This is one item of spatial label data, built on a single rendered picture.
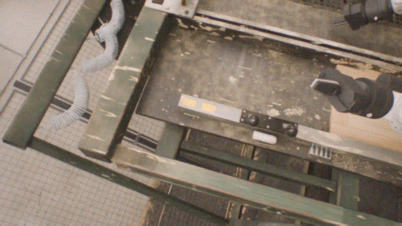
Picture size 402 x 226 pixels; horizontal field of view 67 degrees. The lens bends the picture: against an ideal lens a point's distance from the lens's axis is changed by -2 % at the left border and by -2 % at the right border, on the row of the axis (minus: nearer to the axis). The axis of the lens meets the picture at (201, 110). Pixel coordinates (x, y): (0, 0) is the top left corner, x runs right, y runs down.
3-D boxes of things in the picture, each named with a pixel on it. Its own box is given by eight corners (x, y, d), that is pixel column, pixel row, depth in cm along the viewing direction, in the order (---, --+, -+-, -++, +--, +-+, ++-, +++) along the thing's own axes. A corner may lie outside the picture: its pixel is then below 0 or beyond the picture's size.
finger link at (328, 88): (318, 76, 63) (338, 83, 66) (309, 88, 65) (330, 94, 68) (321, 81, 62) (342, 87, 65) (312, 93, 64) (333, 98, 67)
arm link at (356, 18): (355, 20, 128) (386, 10, 119) (353, 37, 124) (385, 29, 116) (343, -1, 121) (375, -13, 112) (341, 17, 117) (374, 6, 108)
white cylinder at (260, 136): (251, 139, 108) (273, 145, 107) (253, 137, 105) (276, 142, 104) (253, 132, 109) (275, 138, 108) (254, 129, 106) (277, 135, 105)
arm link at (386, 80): (342, 108, 78) (371, 115, 83) (377, 122, 69) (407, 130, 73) (359, 66, 76) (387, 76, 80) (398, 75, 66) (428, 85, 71)
